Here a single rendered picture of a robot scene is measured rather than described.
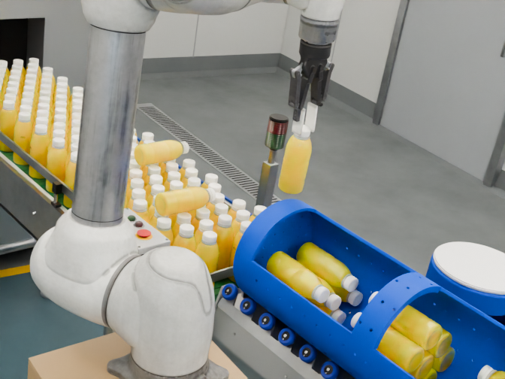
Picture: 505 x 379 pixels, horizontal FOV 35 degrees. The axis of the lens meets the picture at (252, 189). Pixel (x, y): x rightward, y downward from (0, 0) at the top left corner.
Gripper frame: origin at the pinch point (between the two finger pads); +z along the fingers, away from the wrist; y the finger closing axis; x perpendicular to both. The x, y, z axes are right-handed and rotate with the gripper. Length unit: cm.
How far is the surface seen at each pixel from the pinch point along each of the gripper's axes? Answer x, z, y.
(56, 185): 74, 46, -27
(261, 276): -10.3, 33.9, -18.9
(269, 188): 39, 46, 31
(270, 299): -14.3, 38.4, -18.9
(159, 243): 14.2, 33.2, -31.7
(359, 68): 276, 137, 365
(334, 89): 298, 163, 365
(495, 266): -32, 46, 56
